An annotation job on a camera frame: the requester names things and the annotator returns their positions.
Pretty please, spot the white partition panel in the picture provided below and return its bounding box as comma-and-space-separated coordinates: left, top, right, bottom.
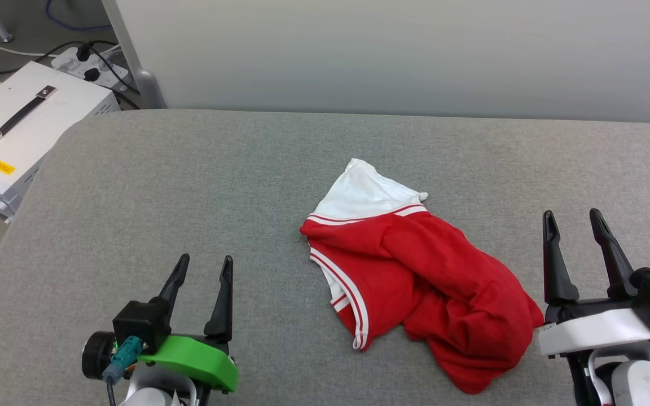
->
115, 0, 650, 126

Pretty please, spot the teal left camera cable plug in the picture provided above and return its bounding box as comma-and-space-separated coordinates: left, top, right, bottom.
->
102, 337, 144, 385

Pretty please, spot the blue cable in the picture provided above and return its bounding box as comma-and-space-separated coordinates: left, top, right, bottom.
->
45, 0, 113, 32

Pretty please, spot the white metal equipment box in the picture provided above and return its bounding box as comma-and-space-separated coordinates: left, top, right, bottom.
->
0, 61, 121, 219

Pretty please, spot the red and white garment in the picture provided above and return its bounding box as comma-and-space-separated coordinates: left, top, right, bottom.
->
300, 158, 544, 394

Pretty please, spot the white power strip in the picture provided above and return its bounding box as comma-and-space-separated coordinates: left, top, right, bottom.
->
51, 46, 129, 89

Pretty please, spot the black power cable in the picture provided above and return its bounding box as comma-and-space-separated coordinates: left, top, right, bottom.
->
0, 39, 142, 111

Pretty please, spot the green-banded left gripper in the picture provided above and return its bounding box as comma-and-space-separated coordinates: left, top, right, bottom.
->
138, 254, 239, 392

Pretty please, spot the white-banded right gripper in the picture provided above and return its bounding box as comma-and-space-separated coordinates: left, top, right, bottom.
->
538, 208, 650, 357

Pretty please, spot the grey metal partition post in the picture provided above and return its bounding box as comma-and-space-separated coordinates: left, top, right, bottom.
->
102, 0, 166, 110

